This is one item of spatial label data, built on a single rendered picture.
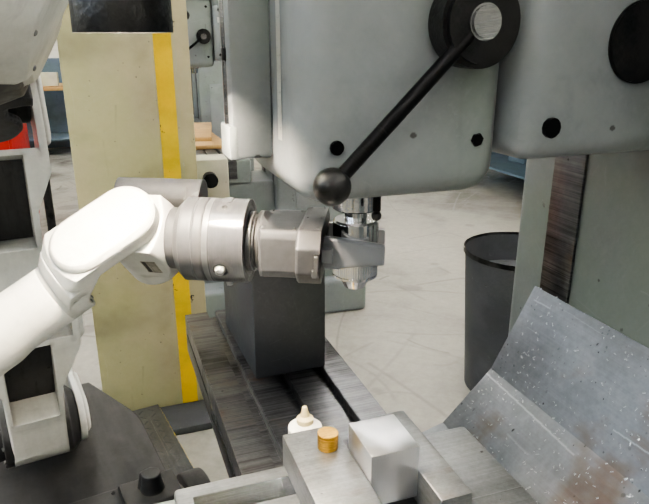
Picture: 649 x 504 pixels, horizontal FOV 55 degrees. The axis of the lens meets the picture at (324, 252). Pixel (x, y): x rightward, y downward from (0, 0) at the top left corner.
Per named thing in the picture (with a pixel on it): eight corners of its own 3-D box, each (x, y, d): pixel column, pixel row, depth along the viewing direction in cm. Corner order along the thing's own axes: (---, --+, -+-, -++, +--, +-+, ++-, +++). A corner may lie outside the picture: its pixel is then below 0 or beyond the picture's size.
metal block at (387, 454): (369, 508, 62) (371, 457, 60) (347, 471, 67) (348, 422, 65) (417, 496, 63) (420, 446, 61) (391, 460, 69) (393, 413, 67)
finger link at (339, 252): (384, 268, 63) (322, 265, 63) (385, 238, 62) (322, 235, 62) (384, 274, 61) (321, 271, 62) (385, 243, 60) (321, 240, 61)
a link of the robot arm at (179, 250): (197, 261, 60) (83, 256, 61) (220, 298, 70) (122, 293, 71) (213, 160, 65) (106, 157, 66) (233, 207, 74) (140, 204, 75)
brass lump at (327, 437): (321, 455, 65) (321, 440, 64) (314, 443, 67) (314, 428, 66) (341, 450, 65) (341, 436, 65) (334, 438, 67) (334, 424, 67)
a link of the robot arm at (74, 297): (165, 215, 61) (44, 299, 58) (188, 252, 69) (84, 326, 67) (131, 171, 63) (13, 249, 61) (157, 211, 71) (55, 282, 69)
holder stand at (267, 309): (255, 380, 100) (250, 262, 94) (225, 324, 120) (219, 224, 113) (325, 366, 104) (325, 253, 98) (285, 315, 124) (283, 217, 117)
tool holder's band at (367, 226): (371, 220, 67) (371, 211, 67) (384, 233, 63) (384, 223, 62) (328, 223, 66) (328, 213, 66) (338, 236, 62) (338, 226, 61)
